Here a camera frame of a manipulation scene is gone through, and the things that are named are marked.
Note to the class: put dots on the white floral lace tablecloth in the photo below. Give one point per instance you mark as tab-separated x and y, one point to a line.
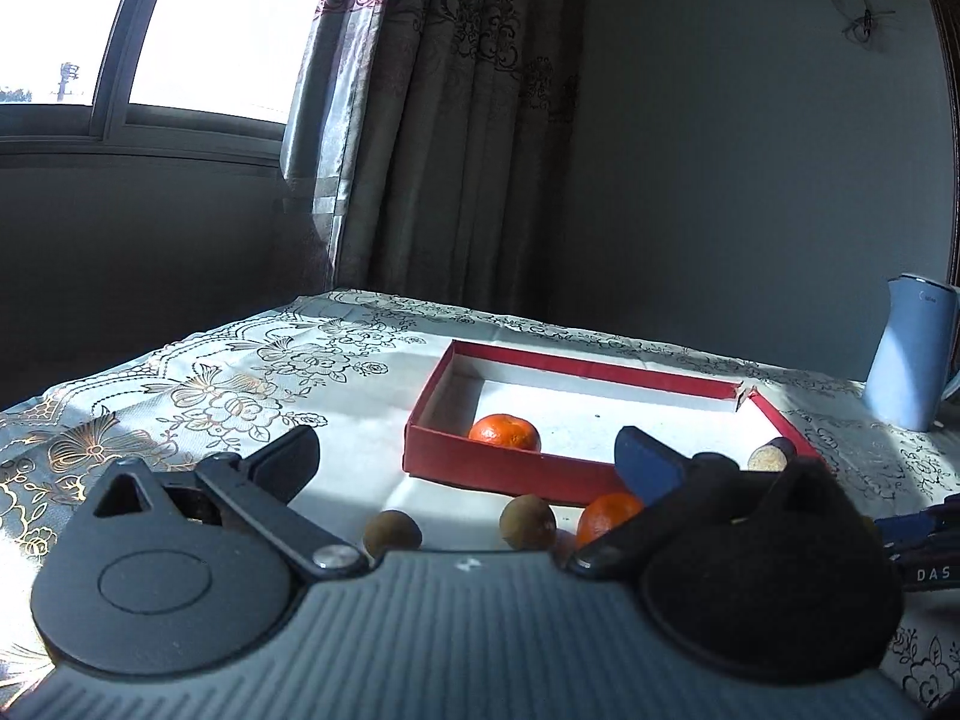
351	365

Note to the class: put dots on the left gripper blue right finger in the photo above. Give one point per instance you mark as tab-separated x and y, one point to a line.
678	494

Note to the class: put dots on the large orange tangerine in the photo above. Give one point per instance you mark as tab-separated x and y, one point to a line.
605	513

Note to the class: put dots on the small orange tangerine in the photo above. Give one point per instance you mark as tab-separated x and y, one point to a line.
506	431

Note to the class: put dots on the red shallow cardboard box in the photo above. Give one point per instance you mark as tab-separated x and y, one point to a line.
578	407

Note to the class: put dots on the beige patterned curtain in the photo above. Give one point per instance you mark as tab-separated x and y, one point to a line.
427	147

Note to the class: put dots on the light blue electric kettle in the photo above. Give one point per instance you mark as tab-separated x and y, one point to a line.
912	372

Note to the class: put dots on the window with grey frame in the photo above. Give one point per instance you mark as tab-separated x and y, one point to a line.
202	80

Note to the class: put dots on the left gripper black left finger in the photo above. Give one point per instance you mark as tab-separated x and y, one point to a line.
257	490

